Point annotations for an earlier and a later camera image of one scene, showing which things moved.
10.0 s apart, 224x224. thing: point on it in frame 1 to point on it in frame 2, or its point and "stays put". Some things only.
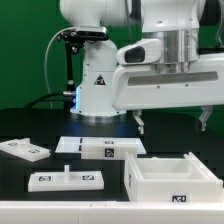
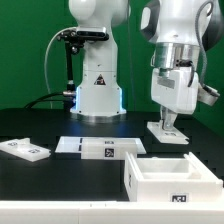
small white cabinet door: (24, 149) stays put
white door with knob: (67, 181) to (172, 135)
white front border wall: (111, 212) stays put
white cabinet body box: (170, 180) stays put
